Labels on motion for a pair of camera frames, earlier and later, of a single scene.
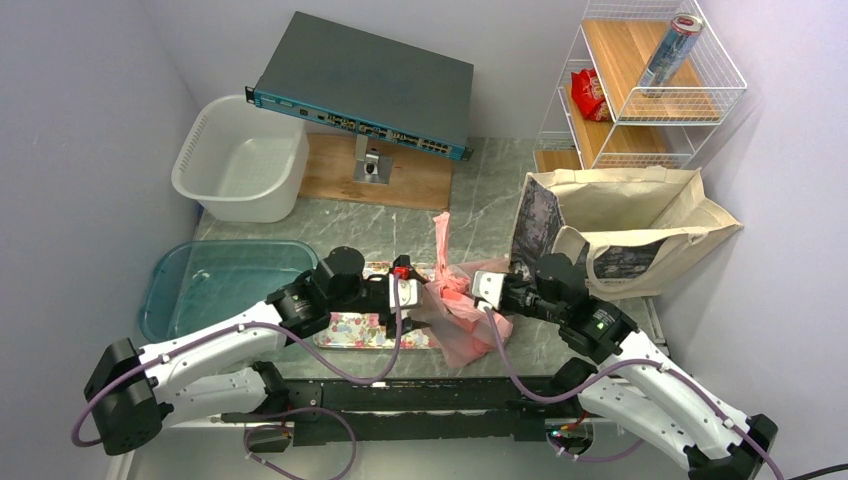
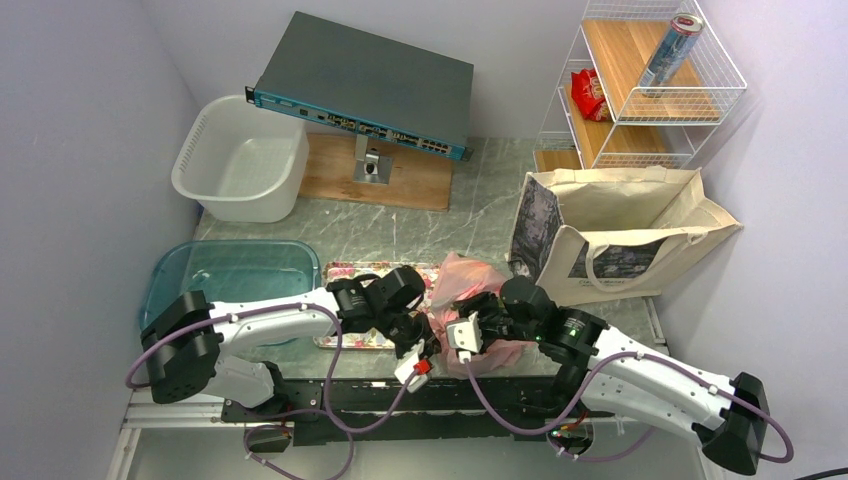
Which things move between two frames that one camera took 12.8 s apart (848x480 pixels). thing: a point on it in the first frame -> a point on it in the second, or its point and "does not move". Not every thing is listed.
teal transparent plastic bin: (194, 283) does not move
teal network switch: (353, 81) does not move
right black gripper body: (524, 298) -> (496, 321)
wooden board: (419, 177) does not move
